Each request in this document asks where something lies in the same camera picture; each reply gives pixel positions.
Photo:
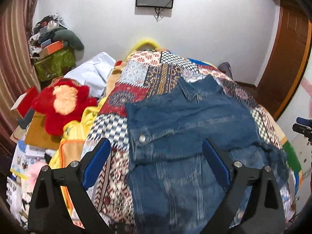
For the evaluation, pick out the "red plush toy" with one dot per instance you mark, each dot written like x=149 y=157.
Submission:
x=61 y=103

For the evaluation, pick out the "pile of clutter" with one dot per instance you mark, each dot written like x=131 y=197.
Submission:
x=44 y=31

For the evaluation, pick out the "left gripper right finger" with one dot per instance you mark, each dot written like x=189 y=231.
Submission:
x=252 y=203

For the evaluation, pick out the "green patterned storage box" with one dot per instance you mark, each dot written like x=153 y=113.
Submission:
x=55 y=65

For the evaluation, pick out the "red white box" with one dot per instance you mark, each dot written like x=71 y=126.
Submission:
x=24 y=102

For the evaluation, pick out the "yellow blanket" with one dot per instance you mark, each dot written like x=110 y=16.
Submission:
x=78 y=129

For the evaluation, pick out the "white sliding wardrobe door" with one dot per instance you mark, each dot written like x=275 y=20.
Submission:
x=295 y=122

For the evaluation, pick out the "dark grey cloth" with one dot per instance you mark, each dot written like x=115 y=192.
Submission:
x=226 y=69

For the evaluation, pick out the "striped red curtain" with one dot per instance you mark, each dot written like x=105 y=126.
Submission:
x=17 y=73

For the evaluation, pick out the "brown cardboard piece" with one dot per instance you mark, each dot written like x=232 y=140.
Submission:
x=37 y=136

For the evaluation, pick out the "orange trimmed beige blanket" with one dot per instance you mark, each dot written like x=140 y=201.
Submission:
x=70 y=150

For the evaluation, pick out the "pink plush toy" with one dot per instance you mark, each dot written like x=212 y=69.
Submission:
x=32 y=175

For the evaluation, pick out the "orange shoe box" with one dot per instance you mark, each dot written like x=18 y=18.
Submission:
x=53 y=47

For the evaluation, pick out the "blue denim jacket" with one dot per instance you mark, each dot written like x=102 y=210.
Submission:
x=173 y=187

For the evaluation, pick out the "wooden wardrobe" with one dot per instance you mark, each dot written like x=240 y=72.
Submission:
x=288 y=59

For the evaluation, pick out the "white folded cloth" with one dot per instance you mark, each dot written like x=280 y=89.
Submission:
x=93 y=73

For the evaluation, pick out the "grey neck pillow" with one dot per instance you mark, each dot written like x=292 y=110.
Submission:
x=70 y=38

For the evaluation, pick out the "patchwork patterned bedspread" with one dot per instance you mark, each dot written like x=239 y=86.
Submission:
x=145 y=74

